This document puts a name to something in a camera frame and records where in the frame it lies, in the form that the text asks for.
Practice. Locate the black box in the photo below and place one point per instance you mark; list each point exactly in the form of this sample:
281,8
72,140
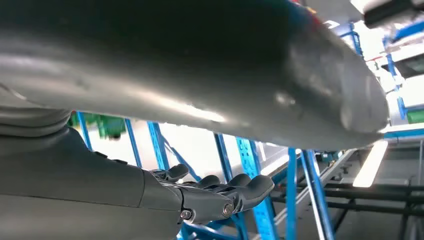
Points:
387,15

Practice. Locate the green plastic crate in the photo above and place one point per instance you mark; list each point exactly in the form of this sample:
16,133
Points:
416,116
111,127

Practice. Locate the white light bar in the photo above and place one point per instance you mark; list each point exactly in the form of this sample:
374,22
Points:
371,164

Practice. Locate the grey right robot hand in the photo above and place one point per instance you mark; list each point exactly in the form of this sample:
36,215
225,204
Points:
66,185

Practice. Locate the black metal frame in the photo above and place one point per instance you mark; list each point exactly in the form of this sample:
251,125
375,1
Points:
364,193

